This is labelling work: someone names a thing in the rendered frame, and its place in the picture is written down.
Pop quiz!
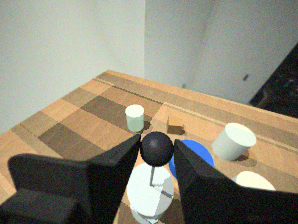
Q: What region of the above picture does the glass coffee press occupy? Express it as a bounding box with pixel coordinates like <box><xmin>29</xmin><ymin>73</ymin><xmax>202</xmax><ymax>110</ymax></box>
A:
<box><xmin>127</xmin><ymin>131</ymin><xmax>174</xmax><ymax>224</ymax></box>

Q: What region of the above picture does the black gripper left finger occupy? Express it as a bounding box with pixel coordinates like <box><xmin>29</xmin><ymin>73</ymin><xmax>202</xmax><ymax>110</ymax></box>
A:
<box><xmin>7</xmin><ymin>134</ymin><xmax>141</xmax><ymax>224</ymax></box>

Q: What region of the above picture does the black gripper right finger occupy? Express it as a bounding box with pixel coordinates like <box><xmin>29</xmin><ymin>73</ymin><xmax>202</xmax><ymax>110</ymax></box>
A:
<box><xmin>173</xmin><ymin>139</ymin><xmax>298</xmax><ymax>224</ymax></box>

